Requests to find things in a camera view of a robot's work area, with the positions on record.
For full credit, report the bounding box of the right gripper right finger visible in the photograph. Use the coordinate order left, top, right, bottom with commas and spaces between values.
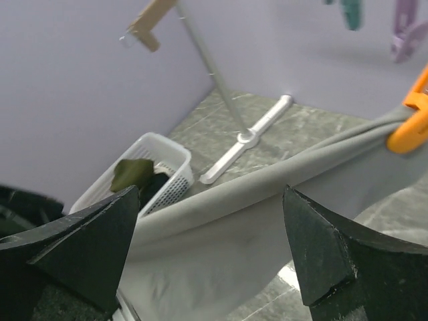
283, 187, 427, 320

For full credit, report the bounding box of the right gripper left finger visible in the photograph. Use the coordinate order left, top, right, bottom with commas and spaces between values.
1, 187, 140, 320

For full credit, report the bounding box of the olive green underwear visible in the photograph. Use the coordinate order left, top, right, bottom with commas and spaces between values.
110, 158, 154, 193

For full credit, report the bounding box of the grey underwear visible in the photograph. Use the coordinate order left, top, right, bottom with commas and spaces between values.
120, 106, 427, 320

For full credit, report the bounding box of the wooden clip hanger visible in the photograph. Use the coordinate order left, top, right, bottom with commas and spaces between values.
119, 0, 178, 52

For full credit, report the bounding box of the black underwear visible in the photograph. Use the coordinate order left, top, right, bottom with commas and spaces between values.
136, 173, 169, 212

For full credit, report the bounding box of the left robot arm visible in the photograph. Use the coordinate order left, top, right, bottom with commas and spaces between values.
1, 185, 64, 237

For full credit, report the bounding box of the white plastic laundry basket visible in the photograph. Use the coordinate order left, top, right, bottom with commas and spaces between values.
70, 132, 195, 217

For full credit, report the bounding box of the orange clothes peg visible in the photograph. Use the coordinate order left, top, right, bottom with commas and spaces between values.
387, 66, 427, 154

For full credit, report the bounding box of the white clothes drying rack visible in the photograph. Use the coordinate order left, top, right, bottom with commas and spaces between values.
176, 1, 294, 185

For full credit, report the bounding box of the purple clothes peg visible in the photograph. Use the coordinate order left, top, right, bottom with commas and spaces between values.
391, 0, 427, 64

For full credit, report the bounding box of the teal clothes peg right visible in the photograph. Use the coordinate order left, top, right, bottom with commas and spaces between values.
338, 0, 363, 31

